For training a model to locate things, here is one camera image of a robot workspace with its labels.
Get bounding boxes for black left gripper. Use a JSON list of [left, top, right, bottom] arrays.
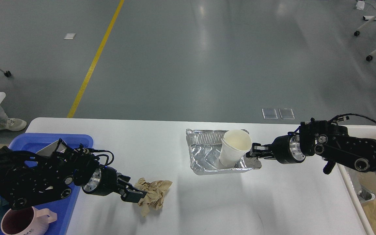
[[82, 166, 147, 203]]

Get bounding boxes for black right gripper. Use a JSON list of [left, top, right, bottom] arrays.
[[246, 135, 306, 164]]

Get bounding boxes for brown paper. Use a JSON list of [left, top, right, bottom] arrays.
[[134, 178, 173, 218]]

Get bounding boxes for white paper cup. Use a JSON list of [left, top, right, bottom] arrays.
[[219, 130, 252, 167]]

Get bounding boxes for aluminium foil tray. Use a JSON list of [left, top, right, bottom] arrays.
[[186, 129, 262, 175]]

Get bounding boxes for stainless steel rectangular container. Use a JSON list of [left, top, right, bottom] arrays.
[[36, 139, 67, 157]]

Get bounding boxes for pink ceramic mug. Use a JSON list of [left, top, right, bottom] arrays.
[[0, 207, 58, 235]]

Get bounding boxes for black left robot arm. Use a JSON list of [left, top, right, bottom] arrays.
[[0, 139, 147, 210]]

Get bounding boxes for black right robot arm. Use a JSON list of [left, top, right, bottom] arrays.
[[245, 113, 376, 175]]

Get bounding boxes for left clear floor plate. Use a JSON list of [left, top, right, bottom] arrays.
[[261, 108, 278, 119]]

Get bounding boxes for clear floor plate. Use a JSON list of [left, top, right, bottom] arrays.
[[278, 108, 295, 119], [261, 108, 278, 119]]

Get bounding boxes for right clear floor plate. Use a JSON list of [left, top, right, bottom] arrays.
[[278, 108, 295, 119]]

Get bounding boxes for blue plastic tray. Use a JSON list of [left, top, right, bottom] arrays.
[[7, 133, 93, 235]]

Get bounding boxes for white plastic bin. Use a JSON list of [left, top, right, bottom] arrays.
[[337, 126, 376, 235]]

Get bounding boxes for white sneaker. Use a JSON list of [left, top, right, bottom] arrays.
[[0, 118, 27, 132]]

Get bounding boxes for white paper on floor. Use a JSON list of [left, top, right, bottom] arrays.
[[64, 33, 76, 40]]

